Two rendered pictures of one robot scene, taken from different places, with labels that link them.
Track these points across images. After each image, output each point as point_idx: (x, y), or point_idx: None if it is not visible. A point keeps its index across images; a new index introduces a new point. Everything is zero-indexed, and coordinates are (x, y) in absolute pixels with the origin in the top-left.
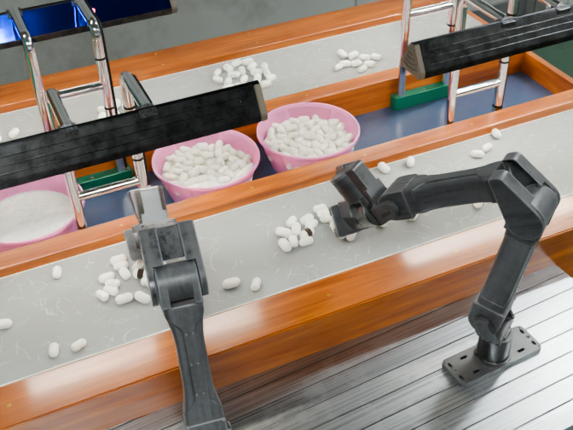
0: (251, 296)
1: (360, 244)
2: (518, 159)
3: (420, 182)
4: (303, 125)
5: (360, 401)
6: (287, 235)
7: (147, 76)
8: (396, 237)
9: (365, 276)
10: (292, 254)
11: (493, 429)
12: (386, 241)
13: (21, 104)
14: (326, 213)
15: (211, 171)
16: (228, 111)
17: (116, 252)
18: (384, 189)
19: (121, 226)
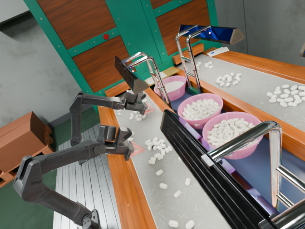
0: (127, 140)
1: (147, 166)
2: (29, 164)
3: (77, 145)
4: (243, 129)
5: (92, 182)
6: (152, 141)
7: (266, 72)
8: (150, 181)
9: (122, 168)
10: (145, 146)
11: (64, 227)
12: (148, 176)
13: (228, 60)
14: (163, 150)
15: (196, 112)
16: (130, 82)
17: (152, 107)
18: (101, 142)
19: (159, 102)
